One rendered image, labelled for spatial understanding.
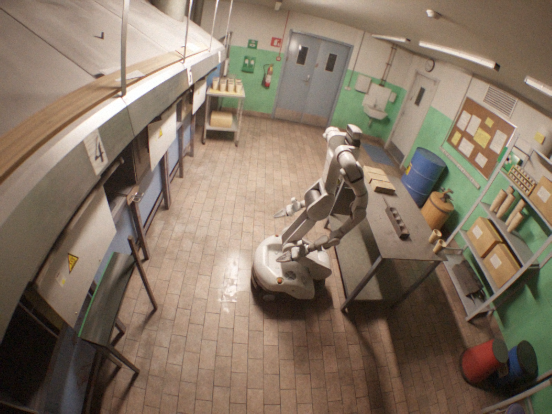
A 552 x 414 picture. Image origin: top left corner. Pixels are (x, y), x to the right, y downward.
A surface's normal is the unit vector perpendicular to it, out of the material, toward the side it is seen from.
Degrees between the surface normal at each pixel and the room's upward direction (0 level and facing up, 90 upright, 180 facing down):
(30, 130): 33
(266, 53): 90
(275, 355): 0
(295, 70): 90
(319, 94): 90
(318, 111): 90
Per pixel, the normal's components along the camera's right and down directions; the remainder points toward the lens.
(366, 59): 0.03, 0.65
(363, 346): 0.19, -0.75
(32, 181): 0.91, -0.33
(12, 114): 0.70, -0.55
